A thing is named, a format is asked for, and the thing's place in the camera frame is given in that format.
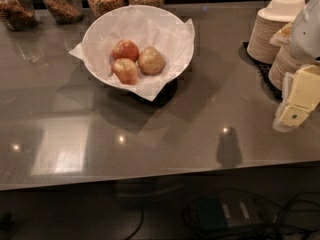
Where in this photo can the red apple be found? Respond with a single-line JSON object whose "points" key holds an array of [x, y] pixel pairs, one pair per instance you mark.
{"points": [[126, 71], [125, 48]]}

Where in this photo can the white bowl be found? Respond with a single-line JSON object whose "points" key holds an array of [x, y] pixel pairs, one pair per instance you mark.
{"points": [[140, 20]]}

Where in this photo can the glass jar granola with label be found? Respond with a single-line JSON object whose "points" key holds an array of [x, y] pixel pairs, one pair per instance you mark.
{"points": [[65, 11]]}

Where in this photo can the glass jar dark granola left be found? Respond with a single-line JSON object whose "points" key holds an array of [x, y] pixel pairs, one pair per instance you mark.
{"points": [[17, 15]]}

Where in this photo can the red apple back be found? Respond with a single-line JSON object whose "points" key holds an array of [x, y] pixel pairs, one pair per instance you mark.
{"points": [[125, 48]]}

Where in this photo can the black rubber mat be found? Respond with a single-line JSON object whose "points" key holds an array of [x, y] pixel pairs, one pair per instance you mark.
{"points": [[269, 89]]}

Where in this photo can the white paper liner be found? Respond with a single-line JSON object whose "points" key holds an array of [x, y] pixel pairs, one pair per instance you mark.
{"points": [[166, 40]]}

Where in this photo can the yellowish apple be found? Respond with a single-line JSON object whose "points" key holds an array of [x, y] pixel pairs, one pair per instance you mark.
{"points": [[151, 61]]}

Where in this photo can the paper bowl stack back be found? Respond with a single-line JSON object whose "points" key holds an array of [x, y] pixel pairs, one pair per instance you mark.
{"points": [[268, 21]]}

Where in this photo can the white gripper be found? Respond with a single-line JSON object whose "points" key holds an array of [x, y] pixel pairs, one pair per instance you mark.
{"points": [[307, 34]]}

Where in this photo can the red apple front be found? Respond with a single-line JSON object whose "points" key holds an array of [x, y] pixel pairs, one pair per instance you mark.
{"points": [[126, 71]]}

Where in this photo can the black power adapter box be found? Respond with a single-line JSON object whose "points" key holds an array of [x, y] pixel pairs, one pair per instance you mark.
{"points": [[224, 213]]}

